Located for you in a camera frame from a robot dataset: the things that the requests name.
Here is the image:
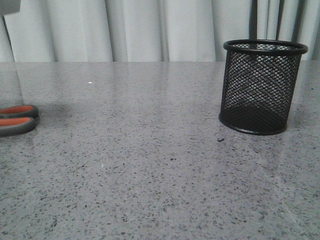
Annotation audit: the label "grey orange handled scissors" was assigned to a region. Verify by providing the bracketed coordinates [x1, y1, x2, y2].
[0, 105, 39, 137]

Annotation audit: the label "black mesh pen bucket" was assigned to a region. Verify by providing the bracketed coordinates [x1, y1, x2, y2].
[219, 39, 308, 136]

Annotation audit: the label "black vertical pole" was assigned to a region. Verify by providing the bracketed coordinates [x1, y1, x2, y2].
[249, 0, 258, 40]

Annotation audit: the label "light grey curtain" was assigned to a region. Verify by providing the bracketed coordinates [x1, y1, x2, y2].
[0, 0, 320, 62]

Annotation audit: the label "grey robot part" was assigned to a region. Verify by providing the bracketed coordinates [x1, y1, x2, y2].
[0, 0, 21, 16]

